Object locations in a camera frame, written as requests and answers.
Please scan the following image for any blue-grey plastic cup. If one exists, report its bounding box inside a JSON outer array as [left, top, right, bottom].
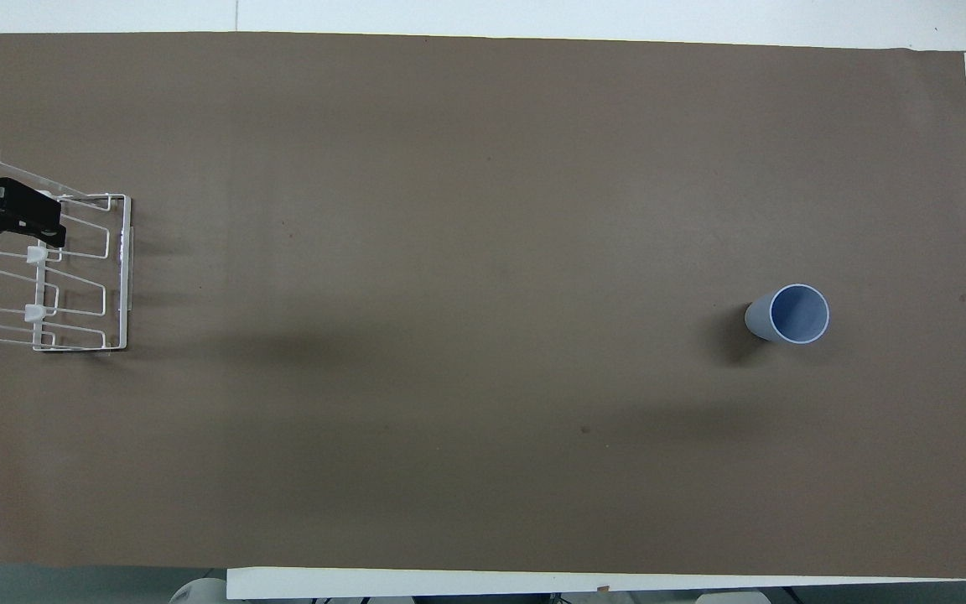
[[744, 284, 831, 346]]

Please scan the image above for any white wire cup holder rack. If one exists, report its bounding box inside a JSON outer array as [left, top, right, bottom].
[[0, 147, 134, 357]]

